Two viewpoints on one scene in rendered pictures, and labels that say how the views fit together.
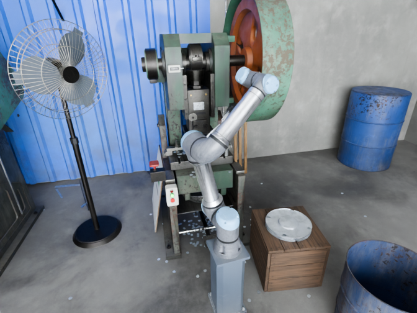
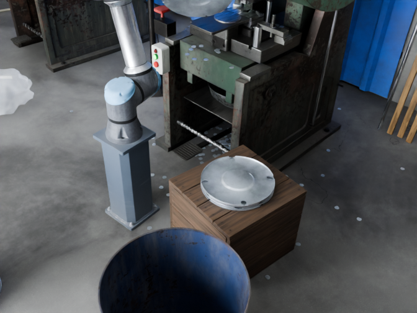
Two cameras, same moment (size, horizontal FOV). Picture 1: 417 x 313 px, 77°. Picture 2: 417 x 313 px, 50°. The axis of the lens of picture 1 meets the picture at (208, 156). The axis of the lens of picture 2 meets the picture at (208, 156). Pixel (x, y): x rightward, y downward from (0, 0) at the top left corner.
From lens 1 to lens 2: 160 cm
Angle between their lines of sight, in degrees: 48
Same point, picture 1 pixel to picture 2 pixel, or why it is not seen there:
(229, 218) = (112, 89)
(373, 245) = (237, 265)
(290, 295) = not seen: hidden behind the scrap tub
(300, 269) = not seen: hidden behind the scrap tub
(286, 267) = (187, 223)
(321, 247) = (219, 228)
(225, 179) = (231, 79)
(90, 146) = not seen: outside the picture
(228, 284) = (109, 172)
